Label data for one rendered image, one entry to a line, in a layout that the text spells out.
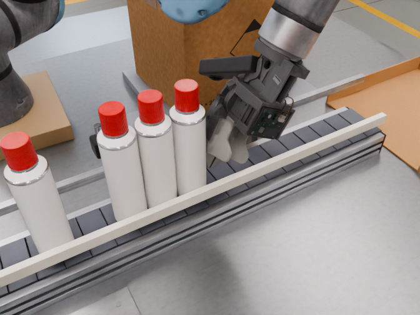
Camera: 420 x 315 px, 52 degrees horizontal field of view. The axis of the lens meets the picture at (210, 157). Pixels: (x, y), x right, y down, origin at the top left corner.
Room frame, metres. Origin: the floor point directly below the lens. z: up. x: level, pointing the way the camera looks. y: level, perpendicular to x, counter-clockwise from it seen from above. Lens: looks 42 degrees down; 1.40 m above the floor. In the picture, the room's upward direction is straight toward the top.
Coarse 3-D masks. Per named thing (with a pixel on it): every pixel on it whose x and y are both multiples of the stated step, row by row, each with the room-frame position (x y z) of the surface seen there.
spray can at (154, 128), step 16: (144, 96) 0.46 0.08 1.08; (160, 96) 0.46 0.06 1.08; (144, 112) 0.44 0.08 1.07; (160, 112) 0.45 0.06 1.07; (144, 128) 0.44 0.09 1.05; (160, 128) 0.44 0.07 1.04; (144, 144) 0.44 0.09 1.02; (160, 144) 0.44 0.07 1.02; (144, 160) 0.44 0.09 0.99; (160, 160) 0.44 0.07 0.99; (144, 176) 0.44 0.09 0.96; (160, 176) 0.43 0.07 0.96; (160, 192) 0.43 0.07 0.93; (176, 192) 0.46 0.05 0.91
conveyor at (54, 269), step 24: (336, 120) 0.68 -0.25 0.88; (360, 120) 0.68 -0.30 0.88; (264, 144) 0.60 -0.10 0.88; (288, 144) 0.60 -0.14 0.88; (336, 144) 0.60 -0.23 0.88; (216, 168) 0.54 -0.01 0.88; (240, 168) 0.54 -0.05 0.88; (288, 168) 0.54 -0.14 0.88; (240, 192) 0.48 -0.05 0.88; (96, 216) 0.43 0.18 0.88; (168, 216) 0.43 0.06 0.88; (24, 240) 0.39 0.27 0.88; (120, 240) 0.39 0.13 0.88; (0, 264) 0.34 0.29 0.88; (72, 264) 0.34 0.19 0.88; (0, 288) 0.31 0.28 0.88
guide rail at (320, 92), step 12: (336, 84) 0.68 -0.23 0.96; (348, 84) 0.69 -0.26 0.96; (300, 96) 0.64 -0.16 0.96; (312, 96) 0.64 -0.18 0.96; (96, 168) 0.45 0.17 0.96; (72, 180) 0.43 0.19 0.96; (84, 180) 0.43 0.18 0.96; (96, 180) 0.44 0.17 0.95; (60, 192) 0.41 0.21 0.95; (0, 204) 0.38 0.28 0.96; (12, 204) 0.38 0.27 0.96
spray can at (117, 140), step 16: (112, 112) 0.42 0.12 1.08; (112, 128) 0.42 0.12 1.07; (128, 128) 0.44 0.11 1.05; (112, 144) 0.41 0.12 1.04; (128, 144) 0.42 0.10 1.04; (112, 160) 0.41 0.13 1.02; (128, 160) 0.41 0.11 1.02; (112, 176) 0.41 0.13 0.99; (128, 176) 0.41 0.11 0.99; (112, 192) 0.41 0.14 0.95; (128, 192) 0.41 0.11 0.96; (144, 192) 0.43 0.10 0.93; (112, 208) 0.42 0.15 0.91; (128, 208) 0.41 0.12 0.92; (144, 208) 0.43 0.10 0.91
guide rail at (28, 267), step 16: (352, 128) 0.61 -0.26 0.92; (368, 128) 0.62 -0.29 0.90; (304, 144) 0.56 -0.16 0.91; (320, 144) 0.56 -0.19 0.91; (272, 160) 0.52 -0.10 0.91; (288, 160) 0.53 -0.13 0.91; (240, 176) 0.48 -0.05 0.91; (256, 176) 0.50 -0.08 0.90; (192, 192) 0.45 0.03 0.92; (208, 192) 0.45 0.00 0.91; (160, 208) 0.42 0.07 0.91; (176, 208) 0.43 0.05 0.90; (112, 224) 0.39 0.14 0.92; (128, 224) 0.39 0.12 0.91; (144, 224) 0.40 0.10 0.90; (80, 240) 0.36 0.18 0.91; (96, 240) 0.36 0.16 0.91; (48, 256) 0.33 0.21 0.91; (64, 256) 0.34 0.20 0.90; (0, 272) 0.31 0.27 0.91; (16, 272) 0.31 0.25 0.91; (32, 272) 0.32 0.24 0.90
